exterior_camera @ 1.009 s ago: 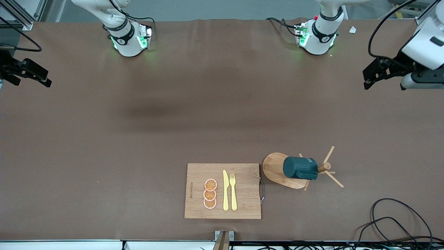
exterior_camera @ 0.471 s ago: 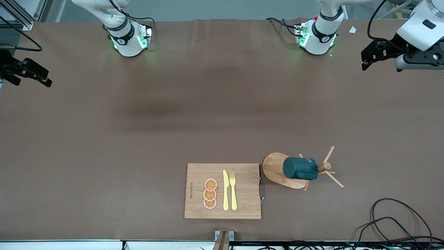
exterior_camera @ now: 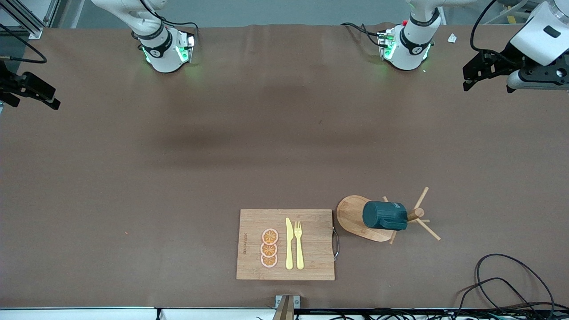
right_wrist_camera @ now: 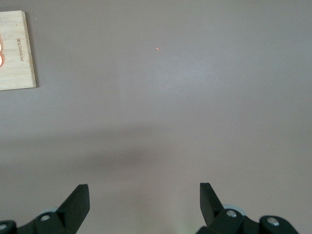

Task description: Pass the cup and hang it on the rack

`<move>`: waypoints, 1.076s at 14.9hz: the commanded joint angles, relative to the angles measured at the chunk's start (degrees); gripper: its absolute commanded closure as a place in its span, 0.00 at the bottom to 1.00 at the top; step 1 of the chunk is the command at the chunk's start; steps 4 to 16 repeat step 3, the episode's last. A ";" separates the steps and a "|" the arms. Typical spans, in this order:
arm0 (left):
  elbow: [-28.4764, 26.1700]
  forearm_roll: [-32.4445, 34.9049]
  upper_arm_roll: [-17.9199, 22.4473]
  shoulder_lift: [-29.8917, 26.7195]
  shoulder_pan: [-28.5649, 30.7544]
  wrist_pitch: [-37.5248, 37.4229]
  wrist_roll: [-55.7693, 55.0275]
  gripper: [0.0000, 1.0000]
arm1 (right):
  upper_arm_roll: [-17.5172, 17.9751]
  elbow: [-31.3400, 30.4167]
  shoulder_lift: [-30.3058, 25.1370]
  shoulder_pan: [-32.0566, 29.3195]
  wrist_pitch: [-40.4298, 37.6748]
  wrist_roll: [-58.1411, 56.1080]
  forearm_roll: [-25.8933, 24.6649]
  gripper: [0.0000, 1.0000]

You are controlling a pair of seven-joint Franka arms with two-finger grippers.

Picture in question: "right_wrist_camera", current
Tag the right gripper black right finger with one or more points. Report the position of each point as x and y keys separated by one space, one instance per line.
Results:
x=210 y=207

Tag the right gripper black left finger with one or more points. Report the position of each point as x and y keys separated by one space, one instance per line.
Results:
x=75 y=207

